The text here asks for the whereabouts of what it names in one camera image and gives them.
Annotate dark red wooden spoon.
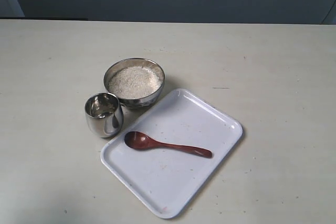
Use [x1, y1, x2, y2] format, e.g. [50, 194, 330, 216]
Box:
[124, 131, 213, 158]

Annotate white plastic tray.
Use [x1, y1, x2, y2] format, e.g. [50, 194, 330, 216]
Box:
[100, 89, 243, 219]

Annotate steel bowl with rice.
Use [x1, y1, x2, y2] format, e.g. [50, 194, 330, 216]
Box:
[103, 58, 165, 109]

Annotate small steel cup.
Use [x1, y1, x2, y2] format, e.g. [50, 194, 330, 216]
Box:
[85, 93, 124, 138]

